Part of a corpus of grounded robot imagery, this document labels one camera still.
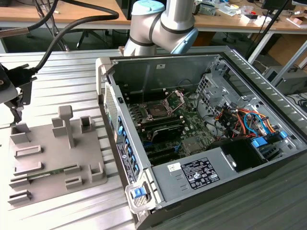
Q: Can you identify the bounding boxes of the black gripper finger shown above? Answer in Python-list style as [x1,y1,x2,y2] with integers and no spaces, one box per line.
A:
[16,81,32,123]
[3,100,19,123]

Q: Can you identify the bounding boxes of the CPU socket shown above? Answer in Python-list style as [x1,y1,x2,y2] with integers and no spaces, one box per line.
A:
[140,102,173,120]

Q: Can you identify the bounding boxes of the black RAM slot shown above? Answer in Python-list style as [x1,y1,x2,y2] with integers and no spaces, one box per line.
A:
[139,114,179,127]
[141,118,183,131]

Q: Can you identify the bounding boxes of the black expansion slot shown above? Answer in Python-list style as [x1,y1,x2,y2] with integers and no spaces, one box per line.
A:
[145,143,179,165]

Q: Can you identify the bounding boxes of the grey plastic parts rack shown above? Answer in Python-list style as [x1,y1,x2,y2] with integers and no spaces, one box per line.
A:
[7,105,108,211]

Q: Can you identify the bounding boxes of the green RAM stick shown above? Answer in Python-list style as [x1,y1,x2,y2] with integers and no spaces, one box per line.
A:
[26,167,78,180]

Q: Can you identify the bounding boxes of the open black PC case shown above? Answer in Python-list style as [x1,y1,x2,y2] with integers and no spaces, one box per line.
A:
[95,45,307,230]

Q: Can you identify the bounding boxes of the black graphics card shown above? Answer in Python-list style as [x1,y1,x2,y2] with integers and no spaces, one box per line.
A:
[151,124,185,144]

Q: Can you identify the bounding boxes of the blue case latch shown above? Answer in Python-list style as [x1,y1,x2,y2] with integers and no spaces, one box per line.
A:
[131,188,146,199]

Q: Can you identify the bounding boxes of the metal socket cover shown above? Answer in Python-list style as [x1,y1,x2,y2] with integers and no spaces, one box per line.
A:
[163,90,187,115]

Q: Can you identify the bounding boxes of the white handwritten sticker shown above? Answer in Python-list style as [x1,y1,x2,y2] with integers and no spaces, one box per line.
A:
[167,162,182,172]

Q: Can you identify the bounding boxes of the green motherboard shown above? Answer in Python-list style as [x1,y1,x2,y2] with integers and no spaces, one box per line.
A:
[127,88,231,166]

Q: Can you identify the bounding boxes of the grey metal power supply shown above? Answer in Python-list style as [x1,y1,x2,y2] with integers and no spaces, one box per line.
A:
[150,146,238,203]

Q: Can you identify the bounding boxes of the silver chipset heatsink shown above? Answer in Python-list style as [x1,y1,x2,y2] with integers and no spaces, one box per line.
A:
[181,137,205,154]

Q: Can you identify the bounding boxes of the black power supply label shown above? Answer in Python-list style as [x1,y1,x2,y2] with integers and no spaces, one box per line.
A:
[180,157,220,190]

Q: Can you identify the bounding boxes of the perforated metal drive cage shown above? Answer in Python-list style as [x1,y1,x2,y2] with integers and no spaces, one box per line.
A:
[195,73,243,115]

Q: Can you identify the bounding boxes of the wooden desk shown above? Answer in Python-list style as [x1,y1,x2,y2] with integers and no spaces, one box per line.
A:
[0,0,307,33]

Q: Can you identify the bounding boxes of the blue disk carrier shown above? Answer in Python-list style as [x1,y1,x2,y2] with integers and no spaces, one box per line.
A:
[251,136,272,150]

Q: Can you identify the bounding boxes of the black slanted pole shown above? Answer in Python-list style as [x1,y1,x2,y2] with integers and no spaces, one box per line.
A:
[246,0,290,58]

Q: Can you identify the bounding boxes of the grey computer on floor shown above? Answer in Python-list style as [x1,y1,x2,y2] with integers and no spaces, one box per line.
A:
[262,66,307,95]

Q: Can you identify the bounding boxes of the brown cardboard box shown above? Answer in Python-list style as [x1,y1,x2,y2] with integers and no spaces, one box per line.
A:
[266,33,307,68]

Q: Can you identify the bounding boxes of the black robot cable with connector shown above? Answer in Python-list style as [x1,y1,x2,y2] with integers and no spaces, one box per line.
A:
[9,6,120,87]

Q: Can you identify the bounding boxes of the black robot cable metal end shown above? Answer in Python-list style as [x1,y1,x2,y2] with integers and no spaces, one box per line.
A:
[0,0,59,38]

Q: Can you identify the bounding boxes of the orange yellow power wires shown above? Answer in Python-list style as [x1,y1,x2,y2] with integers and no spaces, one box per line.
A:
[214,107,279,139]

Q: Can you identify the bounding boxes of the blue data wire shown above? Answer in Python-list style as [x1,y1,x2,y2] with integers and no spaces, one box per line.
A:
[243,111,273,136]

